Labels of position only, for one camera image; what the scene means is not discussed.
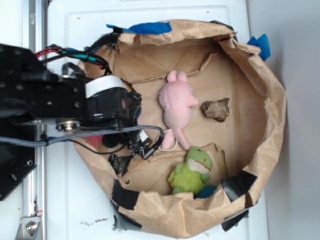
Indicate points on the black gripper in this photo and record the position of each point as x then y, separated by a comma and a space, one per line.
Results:
113, 104

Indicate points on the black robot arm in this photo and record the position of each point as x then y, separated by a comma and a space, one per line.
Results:
31, 94

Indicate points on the pink plush bunny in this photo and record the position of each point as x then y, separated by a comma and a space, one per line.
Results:
176, 99

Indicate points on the green plush frog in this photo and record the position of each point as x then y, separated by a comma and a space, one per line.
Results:
191, 175

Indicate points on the brown rock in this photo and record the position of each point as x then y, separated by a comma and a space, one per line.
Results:
217, 110

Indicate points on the brown paper bag bin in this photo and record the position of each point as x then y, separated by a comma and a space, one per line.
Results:
245, 148

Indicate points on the dark teal ball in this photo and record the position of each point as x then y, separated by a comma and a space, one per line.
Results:
207, 191

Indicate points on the aluminium rail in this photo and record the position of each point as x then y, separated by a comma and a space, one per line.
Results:
33, 221

